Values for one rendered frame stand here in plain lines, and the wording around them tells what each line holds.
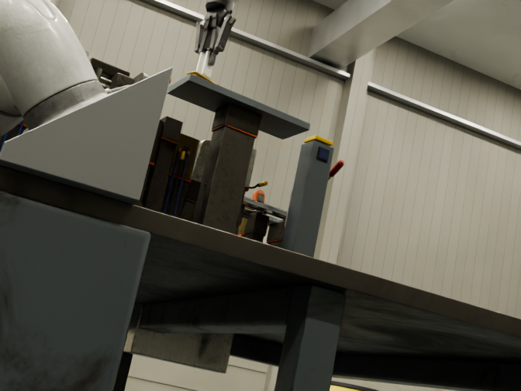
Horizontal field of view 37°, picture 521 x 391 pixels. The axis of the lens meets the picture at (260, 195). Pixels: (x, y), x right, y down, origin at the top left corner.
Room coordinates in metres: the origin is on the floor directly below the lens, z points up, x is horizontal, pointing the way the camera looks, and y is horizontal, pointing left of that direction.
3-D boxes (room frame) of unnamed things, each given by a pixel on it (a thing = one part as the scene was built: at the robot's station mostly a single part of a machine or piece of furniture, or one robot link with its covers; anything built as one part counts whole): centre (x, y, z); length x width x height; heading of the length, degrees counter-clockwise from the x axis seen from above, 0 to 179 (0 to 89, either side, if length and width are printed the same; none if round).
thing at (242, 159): (1.94, 0.10, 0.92); 0.10 x 0.08 x 0.45; 118
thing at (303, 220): (2.06, -0.13, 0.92); 0.08 x 0.08 x 0.44; 28
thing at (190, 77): (1.94, 0.10, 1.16); 0.37 x 0.14 x 0.02; 118
